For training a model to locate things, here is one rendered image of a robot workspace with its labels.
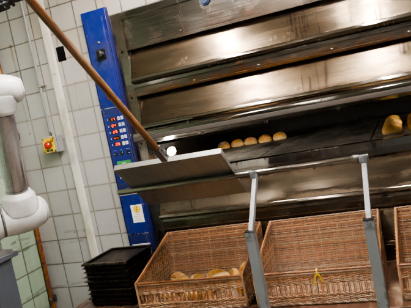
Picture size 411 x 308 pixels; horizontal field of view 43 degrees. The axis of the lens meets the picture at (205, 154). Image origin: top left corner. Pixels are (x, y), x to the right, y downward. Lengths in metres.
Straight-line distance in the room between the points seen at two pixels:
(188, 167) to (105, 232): 0.98
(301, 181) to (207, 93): 0.68
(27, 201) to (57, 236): 0.88
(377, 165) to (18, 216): 1.73
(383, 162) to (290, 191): 0.48
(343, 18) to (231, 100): 0.68
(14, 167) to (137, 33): 1.01
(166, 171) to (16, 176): 0.69
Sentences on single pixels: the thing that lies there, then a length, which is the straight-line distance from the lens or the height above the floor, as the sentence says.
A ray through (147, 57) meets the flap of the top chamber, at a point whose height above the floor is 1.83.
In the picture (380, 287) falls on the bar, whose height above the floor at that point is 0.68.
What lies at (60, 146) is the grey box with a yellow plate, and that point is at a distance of 3.23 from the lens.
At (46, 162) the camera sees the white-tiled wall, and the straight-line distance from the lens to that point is 3.35.
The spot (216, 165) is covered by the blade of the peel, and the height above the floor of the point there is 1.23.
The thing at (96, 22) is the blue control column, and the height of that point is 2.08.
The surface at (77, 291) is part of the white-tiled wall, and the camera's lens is 3.47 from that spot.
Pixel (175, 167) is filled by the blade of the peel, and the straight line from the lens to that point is 2.42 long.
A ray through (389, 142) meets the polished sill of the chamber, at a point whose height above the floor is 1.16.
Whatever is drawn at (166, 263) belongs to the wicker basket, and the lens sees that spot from 2.93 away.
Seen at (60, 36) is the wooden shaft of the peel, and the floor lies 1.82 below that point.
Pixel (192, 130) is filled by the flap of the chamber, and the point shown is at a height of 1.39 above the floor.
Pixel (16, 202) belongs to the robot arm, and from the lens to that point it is 2.57.
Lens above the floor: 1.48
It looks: 5 degrees down
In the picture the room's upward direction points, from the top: 11 degrees counter-clockwise
